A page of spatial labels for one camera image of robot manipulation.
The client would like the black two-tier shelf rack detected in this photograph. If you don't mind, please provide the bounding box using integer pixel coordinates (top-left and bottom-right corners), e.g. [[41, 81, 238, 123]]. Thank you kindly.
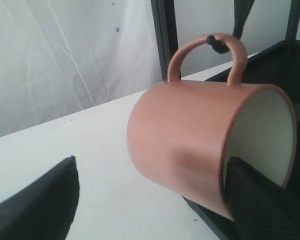
[[151, 0, 300, 240]]

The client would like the pink ceramic mug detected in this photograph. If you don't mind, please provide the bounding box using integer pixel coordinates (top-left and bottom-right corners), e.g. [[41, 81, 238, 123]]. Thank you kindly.
[[127, 33, 297, 219]]

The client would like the white backdrop curtain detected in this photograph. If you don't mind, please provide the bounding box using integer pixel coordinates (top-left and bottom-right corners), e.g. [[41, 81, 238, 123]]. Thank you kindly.
[[0, 0, 291, 137]]

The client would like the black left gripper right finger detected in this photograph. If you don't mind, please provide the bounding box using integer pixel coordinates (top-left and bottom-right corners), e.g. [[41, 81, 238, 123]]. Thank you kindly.
[[224, 157, 300, 240]]

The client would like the black hook on rack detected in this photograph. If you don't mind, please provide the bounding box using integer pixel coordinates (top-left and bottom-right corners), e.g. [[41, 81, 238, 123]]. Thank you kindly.
[[206, 35, 230, 54]]

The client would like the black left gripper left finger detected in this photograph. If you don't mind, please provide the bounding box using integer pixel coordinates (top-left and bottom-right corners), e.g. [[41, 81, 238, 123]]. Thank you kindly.
[[0, 156, 80, 240]]

